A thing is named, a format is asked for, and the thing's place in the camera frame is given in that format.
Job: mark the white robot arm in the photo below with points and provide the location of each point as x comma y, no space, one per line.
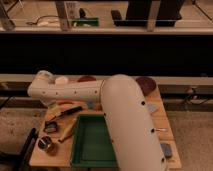
132,131

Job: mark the red bowl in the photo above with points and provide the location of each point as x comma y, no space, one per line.
86,78

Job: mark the purple bowl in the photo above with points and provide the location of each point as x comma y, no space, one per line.
147,85

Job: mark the blue plastic cup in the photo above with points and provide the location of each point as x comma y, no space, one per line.
90,105

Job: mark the white cup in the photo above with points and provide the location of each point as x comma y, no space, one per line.
61,80

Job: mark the grey blue cloth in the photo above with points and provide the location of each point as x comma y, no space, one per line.
152,108

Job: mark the green plastic tray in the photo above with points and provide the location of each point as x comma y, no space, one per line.
92,147

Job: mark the metal fork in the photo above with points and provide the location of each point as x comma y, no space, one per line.
161,129

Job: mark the small metal tin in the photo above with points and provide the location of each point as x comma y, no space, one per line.
50,127

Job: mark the round metal cup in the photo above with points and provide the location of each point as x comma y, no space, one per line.
46,144

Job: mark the blue sponge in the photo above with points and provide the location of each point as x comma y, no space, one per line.
166,150

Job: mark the black bar at table edge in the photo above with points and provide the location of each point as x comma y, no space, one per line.
18,160

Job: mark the black handled knife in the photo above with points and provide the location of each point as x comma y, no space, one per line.
68,112

